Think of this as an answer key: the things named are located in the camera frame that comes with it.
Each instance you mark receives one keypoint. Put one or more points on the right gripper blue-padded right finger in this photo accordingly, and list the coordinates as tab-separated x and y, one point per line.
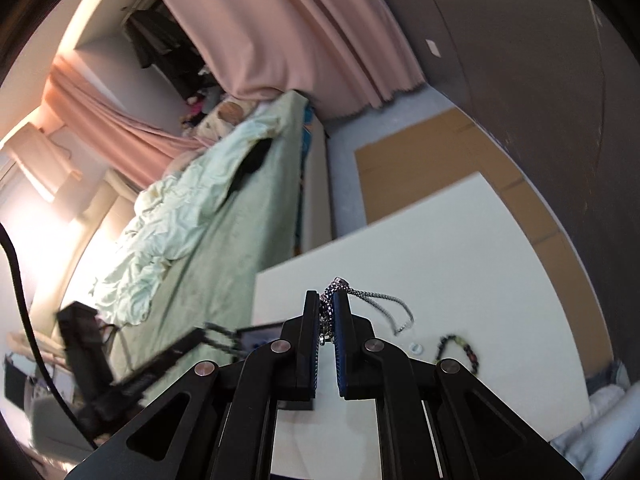
353	369

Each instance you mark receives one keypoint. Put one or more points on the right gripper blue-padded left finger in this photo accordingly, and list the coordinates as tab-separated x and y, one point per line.
299	380

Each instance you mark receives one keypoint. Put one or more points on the black open gift box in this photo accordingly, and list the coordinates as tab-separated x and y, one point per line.
249	338

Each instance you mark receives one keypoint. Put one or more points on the green bed sheet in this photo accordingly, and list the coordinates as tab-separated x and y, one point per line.
253	229

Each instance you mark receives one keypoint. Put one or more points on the white bed mattress base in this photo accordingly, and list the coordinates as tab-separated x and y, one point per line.
315	225

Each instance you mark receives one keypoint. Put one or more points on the green bed quilt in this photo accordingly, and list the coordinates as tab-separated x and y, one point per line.
171	217

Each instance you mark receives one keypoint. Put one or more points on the plush teddy bear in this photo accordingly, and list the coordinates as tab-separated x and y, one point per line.
224	118

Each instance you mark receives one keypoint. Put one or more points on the pink curtain left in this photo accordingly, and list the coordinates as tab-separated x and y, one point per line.
138	150

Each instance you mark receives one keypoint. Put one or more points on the pink curtain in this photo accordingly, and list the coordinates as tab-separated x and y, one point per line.
343	55
138	150

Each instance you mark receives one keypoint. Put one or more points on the hanging beige towel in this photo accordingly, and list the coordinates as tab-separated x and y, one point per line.
46	165

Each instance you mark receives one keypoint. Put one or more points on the pink curtain right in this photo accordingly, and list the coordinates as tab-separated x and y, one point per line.
343	55

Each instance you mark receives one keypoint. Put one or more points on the hanging dark clothes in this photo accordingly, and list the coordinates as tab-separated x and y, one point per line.
160	42

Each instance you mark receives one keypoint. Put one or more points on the white wall socket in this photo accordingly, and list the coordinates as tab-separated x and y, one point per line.
432	46

